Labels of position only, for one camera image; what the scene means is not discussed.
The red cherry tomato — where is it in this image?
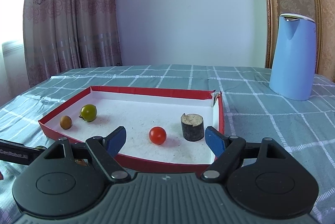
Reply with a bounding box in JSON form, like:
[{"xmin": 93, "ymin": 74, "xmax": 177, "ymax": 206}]
[{"xmin": 149, "ymin": 126, "xmax": 167, "ymax": 145}]

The pink patterned curtain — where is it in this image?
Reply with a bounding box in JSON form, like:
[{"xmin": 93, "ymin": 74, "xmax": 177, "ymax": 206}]
[{"xmin": 23, "ymin": 0, "xmax": 122, "ymax": 86}]

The large green tomato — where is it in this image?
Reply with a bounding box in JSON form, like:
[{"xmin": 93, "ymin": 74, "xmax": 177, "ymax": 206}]
[{"xmin": 79, "ymin": 104, "xmax": 97, "ymax": 122}]

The light blue electric kettle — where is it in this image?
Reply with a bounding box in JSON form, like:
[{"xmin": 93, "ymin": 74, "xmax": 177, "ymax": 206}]
[{"xmin": 269, "ymin": 13, "xmax": 316, "ymax": 101}]

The red shallow cardboard box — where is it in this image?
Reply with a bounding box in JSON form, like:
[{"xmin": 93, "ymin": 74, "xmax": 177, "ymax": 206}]
[{"xmin": 39, "ymin": 86, "xmax": 224, "ymax": 174}]

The teal checked bed sheet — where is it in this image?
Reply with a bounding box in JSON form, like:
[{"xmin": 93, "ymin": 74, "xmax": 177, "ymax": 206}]
[{"xmin": 1, "ymin": 65, "xmax": 334, "ymax": 223}]

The brown longan fruit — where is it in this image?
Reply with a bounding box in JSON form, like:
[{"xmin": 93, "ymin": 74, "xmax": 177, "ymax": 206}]
[{"xmin": 60, "ymin": 116, "xmax": 72, "ymax": 130}]

